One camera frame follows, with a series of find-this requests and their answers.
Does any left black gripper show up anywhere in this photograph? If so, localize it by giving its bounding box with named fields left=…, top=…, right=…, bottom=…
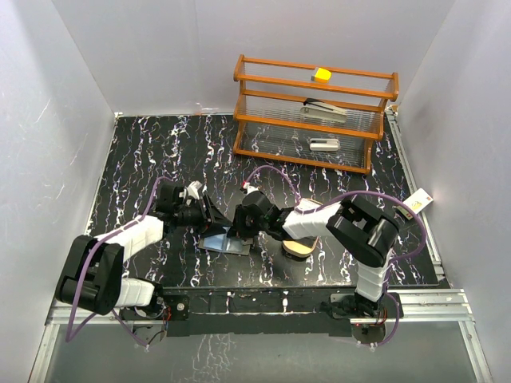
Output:
left=174, top=195, right=232, bottom=238

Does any grey card holder wallet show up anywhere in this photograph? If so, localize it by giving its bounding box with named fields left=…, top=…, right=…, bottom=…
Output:
left=199, top=226, right=254, bottom=255

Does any oval wooden tray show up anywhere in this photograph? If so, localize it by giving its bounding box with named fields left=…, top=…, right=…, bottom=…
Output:
left=283, top=210, right=327, bottom=259

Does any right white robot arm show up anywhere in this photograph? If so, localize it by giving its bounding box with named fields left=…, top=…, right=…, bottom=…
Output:
left=228, top=191, right=399, bottom=317

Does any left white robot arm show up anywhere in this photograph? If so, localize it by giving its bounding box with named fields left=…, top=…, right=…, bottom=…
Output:
left=55, top=178, right=232, bottom=318

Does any white card box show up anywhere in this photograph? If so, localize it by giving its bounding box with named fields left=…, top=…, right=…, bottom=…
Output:
left=397, top=188, right=434, bottom=220

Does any small white stapler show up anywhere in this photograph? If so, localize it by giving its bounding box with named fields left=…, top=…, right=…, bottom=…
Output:
left=309, top=138, right=340, bottom=152

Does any orange wooden shelf rack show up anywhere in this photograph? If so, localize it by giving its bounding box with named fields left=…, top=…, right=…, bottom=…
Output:
left=233, top=55, right=399, bottom=174

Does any grey black stapler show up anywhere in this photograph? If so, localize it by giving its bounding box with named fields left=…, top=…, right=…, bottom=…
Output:
left=300, top=98, right=347, bottom=124

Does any yellow white block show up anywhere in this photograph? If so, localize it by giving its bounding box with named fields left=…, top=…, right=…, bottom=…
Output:
left=311, top=67, right=332, bottom=84

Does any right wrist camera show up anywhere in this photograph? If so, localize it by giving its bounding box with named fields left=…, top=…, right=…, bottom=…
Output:
left=240, top=181, right=259, bottom=195

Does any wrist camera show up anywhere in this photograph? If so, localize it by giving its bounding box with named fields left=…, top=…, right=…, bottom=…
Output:
left=240, top=181, right=259, bottom=195
left=185, top=180, right=203, bottom=200

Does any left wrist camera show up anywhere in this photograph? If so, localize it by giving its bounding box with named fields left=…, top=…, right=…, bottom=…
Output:
left=185, top=180, right=203, bottom=200

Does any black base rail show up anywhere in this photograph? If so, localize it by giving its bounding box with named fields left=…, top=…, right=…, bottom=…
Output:
left=121, top=286, right=404, bottom=342

